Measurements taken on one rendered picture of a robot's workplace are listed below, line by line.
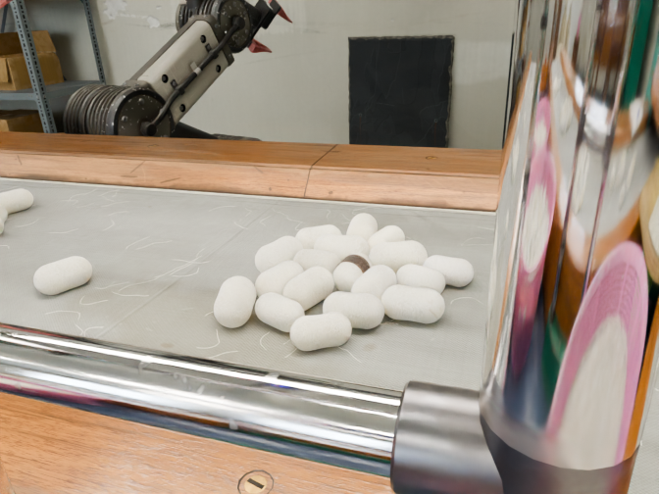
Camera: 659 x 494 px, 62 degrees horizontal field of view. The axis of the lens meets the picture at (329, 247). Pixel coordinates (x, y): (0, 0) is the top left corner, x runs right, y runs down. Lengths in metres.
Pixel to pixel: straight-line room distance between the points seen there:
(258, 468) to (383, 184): 0.34
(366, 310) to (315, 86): 2.30
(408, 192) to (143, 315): 0.25
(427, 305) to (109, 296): 0.20
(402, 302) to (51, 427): 0.18
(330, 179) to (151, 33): 2.54
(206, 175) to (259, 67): 2.14
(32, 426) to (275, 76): 2.47
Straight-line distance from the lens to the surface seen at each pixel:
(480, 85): 2.38
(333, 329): 0.28
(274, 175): 0.53
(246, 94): 2.74
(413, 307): 0.30
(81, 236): 0.49
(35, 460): 0.23
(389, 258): 0.35
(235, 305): 0.31
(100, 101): 0.93
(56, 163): 0.68
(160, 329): 0.33
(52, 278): 0.39
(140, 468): 0.21
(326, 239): 0.37
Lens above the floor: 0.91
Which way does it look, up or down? 25 degrees down
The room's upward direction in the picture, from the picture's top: 3 degrees counter-clockwise
